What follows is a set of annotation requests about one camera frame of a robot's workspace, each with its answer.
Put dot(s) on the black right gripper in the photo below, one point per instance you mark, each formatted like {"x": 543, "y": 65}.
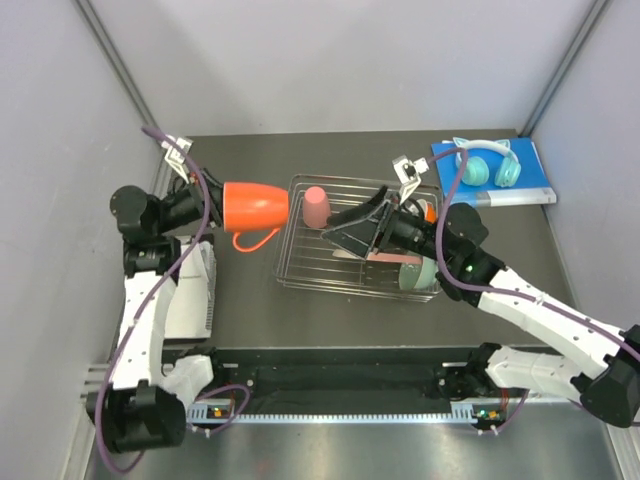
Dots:
{"x": 357, "y": 230}

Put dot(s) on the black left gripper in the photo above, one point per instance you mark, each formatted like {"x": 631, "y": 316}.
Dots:
{"x": 215, "y": 196}

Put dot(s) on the cream and pink plate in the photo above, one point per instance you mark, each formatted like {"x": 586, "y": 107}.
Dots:
{"x": 380, "y": 257}

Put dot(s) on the white and orange bowl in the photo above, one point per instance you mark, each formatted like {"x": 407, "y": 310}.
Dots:
{"x": 422, "y": 208}

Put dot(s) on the blue book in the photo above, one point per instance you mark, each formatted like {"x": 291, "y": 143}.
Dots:
{"x": 505, "y": 172}

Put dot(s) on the white paper booklet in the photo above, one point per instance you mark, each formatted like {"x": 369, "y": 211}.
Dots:
{"x": 190, "y": 313}

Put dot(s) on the pink plastic cup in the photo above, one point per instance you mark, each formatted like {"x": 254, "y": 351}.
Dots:
{"x": 316, "y": 208}

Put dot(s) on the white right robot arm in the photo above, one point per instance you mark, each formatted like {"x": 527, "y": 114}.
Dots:
{"x": 595, "y": 365}

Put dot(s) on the orange mug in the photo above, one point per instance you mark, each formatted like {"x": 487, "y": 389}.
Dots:
{"x": 251, "y": 207}

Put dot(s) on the metal wire dish rack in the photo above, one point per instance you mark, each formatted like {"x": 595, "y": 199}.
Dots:
{"x": 304, "y": 260}

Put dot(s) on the mint green bowl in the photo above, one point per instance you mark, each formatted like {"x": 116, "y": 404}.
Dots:
{"x": 418, "y": 276}

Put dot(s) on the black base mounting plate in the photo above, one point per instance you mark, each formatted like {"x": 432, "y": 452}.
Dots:
{"x": 341, "y": 381}

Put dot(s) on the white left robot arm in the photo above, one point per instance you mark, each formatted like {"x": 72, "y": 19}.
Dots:
{"x": 139, "y": 406}

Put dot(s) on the grey slotted cable duct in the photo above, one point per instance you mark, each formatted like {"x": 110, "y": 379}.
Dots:
{"x": 216, "y": 412}

